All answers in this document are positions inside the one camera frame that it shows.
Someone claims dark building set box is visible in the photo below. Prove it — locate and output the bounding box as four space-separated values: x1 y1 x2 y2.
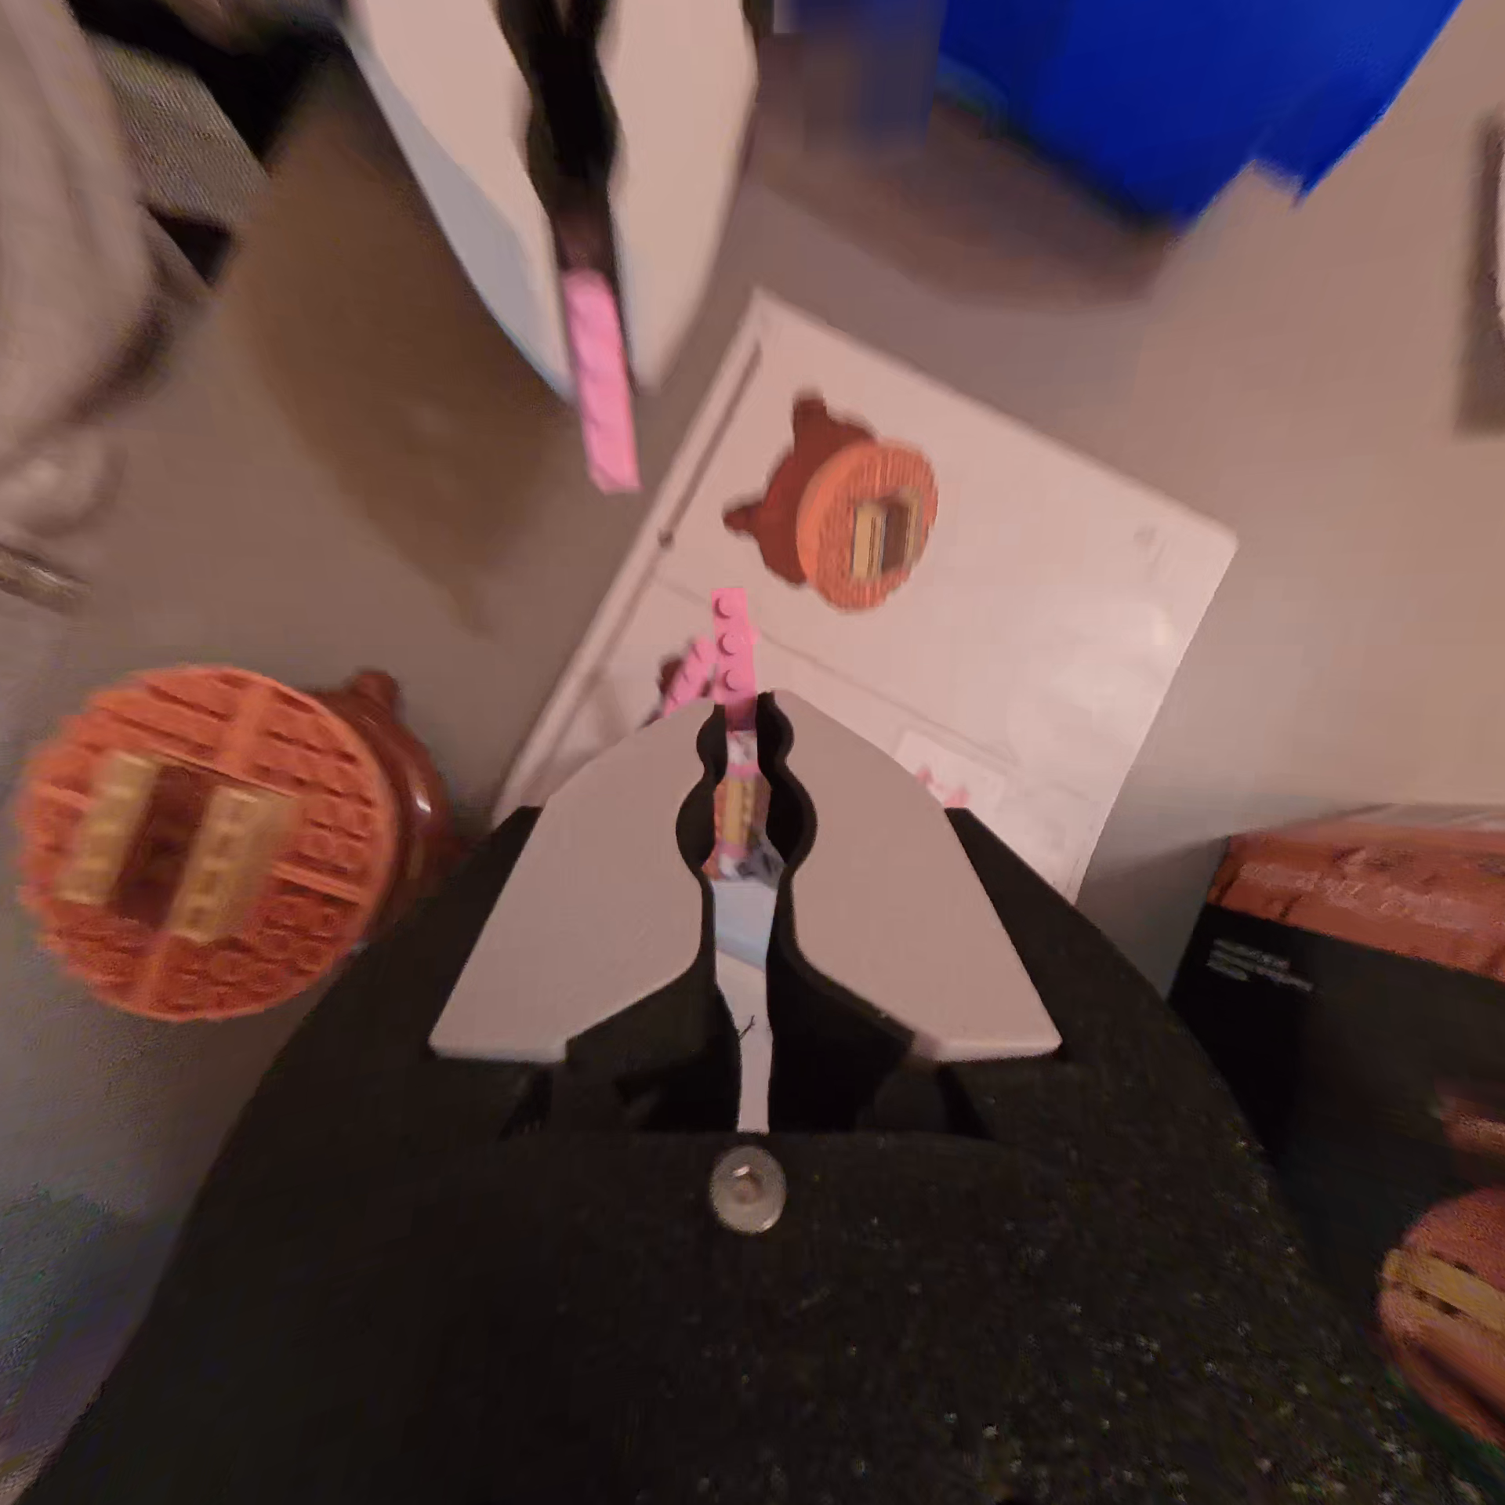
1170 806 1505 1455

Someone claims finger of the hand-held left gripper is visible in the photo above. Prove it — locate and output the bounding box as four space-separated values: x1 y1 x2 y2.
595 0 761 393
350 0 577 401

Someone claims round orange lego pot build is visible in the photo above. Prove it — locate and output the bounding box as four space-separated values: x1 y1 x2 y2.
12 664 406 1021

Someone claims grey desk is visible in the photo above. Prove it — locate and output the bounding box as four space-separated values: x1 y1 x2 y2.
0 0 1505 1505

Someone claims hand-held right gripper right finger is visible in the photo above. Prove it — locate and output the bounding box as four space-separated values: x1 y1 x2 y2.
772 689 1060 1075

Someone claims blue plastic bin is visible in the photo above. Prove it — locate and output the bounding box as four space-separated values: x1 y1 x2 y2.
942 0 1465 226

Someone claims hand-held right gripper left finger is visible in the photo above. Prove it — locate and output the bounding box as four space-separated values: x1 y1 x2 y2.
429 698 722 1075

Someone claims tan brick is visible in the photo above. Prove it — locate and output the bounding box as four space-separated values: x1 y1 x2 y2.
58 748 166 911
166 783 303 947

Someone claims open building instruction booklet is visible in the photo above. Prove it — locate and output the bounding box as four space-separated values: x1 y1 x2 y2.
491 287 1243 907

